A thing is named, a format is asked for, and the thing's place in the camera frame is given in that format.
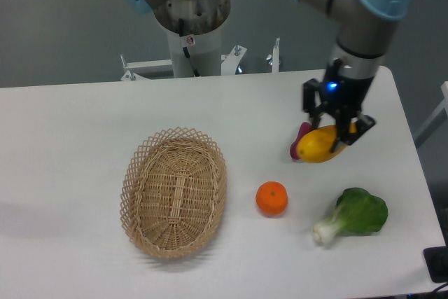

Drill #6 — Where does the woven wicker basket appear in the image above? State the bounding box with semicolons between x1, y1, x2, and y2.
120;127;227;258

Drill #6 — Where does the purple sweet potato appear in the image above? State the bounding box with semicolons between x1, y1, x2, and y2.
289;122;312;160

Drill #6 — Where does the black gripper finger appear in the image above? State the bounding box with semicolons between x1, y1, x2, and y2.
332;109;377;153
302;80;329;128

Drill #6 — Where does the yellow mango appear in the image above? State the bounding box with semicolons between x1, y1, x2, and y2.
297;125;347;163

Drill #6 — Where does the green bok choy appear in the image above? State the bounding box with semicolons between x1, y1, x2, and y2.
311;187;389;244

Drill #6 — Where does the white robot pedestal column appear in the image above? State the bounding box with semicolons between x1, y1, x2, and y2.
167;29;221;77

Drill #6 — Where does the black cable on pedestal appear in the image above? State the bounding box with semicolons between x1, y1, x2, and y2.
178;18;202;78

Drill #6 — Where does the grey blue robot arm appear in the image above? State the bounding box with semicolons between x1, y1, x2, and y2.
127;0;410;162

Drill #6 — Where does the white metal base frame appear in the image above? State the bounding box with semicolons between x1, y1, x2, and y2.
120;37;282;81

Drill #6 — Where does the white furniture leg right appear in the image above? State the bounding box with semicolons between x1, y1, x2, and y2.
413;81;447;148

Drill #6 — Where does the orange tangerine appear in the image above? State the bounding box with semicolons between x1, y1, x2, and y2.
255;181;288;216

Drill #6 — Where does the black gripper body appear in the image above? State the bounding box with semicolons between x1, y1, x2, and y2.
318;58;373;119

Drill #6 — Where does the black device at table edge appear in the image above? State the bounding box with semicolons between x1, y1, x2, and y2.
423;246;447;283

